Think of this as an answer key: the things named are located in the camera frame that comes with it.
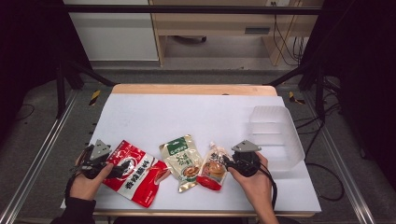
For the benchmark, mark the black frame stand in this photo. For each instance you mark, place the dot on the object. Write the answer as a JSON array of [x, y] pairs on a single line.
[[319, 93], [60, 90]]

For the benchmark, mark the translucent plastic container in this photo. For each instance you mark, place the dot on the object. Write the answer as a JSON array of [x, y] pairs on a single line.
[[274, 137]]

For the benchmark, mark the white cabinet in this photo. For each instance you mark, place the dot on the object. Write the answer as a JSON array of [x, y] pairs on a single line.
[[115, 34]]

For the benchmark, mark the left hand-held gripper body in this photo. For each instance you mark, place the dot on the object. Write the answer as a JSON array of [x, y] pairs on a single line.
[[96, 155]]

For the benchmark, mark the wooden table edge strip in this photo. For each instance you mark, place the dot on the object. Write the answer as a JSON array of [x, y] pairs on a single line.
[[193, 89]]

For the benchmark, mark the green and beige sauce pouch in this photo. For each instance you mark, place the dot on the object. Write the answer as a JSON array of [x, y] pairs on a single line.
[[183, 161]]

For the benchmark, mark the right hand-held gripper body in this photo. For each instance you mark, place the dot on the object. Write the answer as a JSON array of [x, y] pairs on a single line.
[[246, 157]]

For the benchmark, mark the black curtain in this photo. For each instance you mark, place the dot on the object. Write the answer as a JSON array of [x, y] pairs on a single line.
[[361, 77], [28, 46]]

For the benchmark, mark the red and white seasoning packet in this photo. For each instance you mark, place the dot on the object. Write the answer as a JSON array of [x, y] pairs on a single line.
[[140, 177]]

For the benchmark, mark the person's right hand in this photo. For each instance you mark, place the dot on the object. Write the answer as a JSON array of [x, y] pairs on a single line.
[[257, 186]]

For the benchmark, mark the yellow and black tape strip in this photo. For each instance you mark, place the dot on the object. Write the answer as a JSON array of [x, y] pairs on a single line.
[[294, 98], [94, 97]]

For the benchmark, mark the person's left hand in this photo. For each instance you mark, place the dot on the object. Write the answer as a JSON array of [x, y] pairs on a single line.
[[85, 186]]

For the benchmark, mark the black frame crossbar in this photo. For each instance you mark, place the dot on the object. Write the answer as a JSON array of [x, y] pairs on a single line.
[[186, 9]]

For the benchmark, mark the white paper sheet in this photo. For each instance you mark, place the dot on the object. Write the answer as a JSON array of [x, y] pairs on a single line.
[[186, 118]]

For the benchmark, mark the aluminium rail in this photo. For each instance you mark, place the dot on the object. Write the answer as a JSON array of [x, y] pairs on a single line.
[[339, 161], [37, 155]]

